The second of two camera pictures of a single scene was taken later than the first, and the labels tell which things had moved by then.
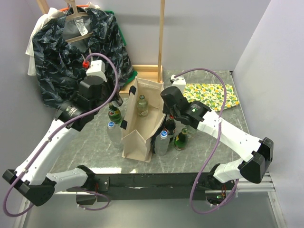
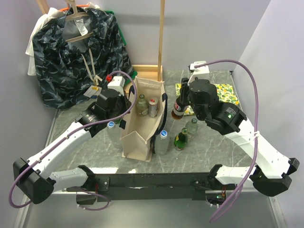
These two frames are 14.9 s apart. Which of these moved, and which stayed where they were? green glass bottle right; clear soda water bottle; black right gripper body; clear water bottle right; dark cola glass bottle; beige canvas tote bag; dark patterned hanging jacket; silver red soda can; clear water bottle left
Moved: silver red soda can; black right gripper body; dark cola glass bottle
Stayed: dark patterned hanging jacket; clear soda water bottle; green glass bottle right; clear water bottle right; beige canvas tote bag; clear water bottle left
